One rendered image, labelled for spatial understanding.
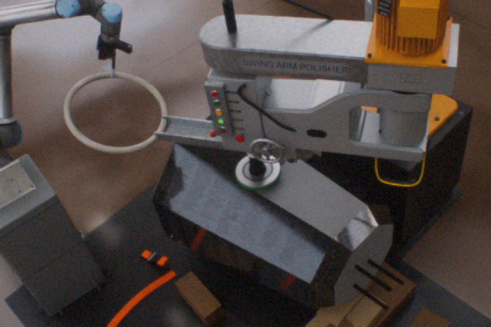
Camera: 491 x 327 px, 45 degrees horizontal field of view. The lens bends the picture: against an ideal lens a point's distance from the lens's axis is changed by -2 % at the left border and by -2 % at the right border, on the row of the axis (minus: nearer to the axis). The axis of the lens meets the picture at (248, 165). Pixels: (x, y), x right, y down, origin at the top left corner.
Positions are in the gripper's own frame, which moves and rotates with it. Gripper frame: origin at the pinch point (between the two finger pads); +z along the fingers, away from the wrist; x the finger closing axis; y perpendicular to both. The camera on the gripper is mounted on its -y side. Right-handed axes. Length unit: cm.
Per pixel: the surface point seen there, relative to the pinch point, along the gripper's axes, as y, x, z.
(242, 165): -56, 56, 12
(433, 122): -157, 53, -10
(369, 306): -117, 124, 48
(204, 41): -24, 47, -63
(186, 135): -28, 46, -3
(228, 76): -34, 55, -52
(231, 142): -42, 61, -16
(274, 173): -68, 65, 5
